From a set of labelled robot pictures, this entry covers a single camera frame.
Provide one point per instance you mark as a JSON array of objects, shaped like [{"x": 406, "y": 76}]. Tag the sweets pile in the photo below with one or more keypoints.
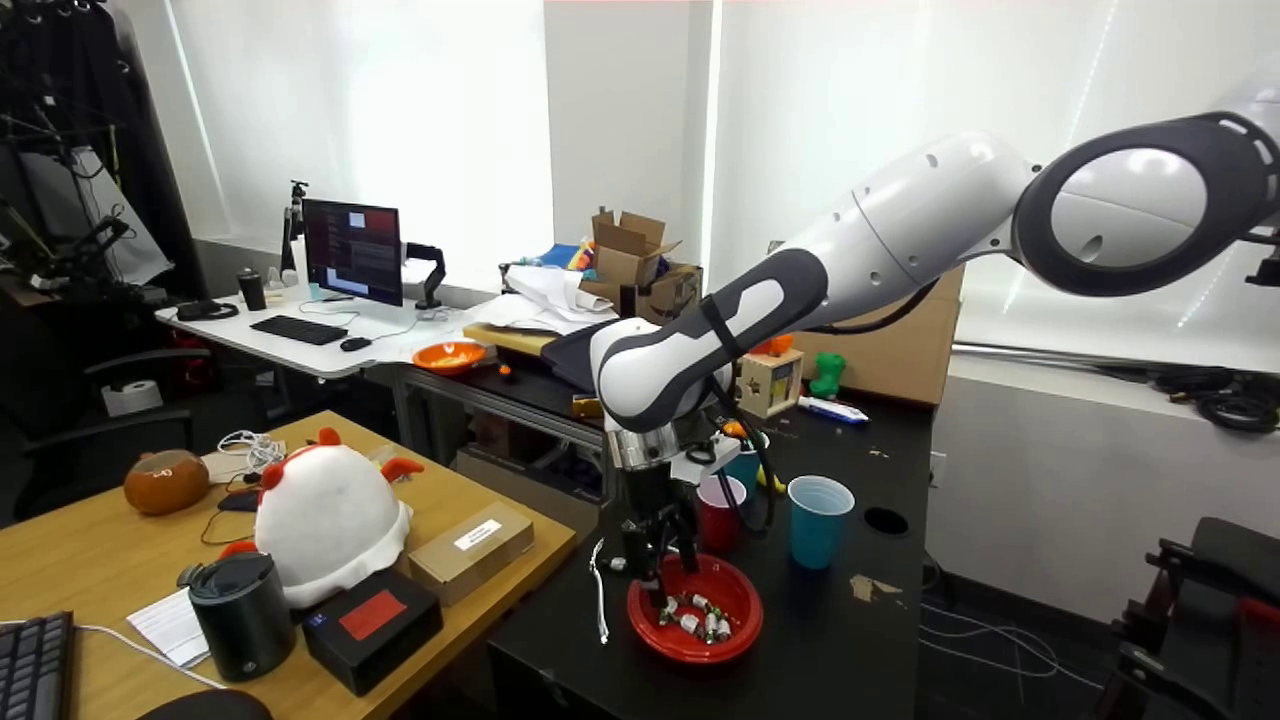
[{"x": 695, "y": 616}]

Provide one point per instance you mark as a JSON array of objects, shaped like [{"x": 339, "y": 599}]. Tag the red plastic bowl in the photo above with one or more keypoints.
[{"x": 720, "y": 584}]

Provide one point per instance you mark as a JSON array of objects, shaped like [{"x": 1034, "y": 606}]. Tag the tan flat box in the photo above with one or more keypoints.
[{"x": 474, "y": 551}]

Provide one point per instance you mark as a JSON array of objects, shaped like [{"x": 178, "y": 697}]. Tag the large flat cardboard sheet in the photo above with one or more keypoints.
[{"x": 899, "y": 351}]

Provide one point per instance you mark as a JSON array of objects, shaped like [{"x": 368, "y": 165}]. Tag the orange bowl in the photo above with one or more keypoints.
[{"x": 449, "y": 358}]

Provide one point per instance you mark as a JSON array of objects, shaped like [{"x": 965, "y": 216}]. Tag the cardboard box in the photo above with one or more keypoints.
[{"x": 635, "y": 266}]

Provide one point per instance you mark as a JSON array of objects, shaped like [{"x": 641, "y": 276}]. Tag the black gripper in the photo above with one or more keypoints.
[{"x": 658, "y": 483}]

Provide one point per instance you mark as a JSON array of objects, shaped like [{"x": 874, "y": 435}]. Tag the black keyboard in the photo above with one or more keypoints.
[{"x": 298, "y": 330}]

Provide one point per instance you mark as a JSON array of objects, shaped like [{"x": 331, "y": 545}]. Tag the black box red label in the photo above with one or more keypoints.
[{"x": 368, "y": 631}]

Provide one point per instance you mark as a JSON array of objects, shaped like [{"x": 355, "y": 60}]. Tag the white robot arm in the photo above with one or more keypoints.
[{"x": 1113, "y": 216}]

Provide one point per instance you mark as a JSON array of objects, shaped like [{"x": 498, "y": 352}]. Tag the empty blue cup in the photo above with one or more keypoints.
[{"x": 817, "y": 510}]

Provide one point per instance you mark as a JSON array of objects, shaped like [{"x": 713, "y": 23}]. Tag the red paper cup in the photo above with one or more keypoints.
[{"x": 718, "y": 510}]

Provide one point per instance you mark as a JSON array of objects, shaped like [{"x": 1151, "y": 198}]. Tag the computer monitor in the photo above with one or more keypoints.
[{"x": 355, "y": 251}]

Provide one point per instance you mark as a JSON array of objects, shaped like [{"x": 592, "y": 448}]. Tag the black cylinder speaker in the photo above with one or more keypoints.
[{"x": 242, "y": 615}]

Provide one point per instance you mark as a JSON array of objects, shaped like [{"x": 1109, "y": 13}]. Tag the white plush chicken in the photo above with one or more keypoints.
[{"x": 331, "y": 522}]

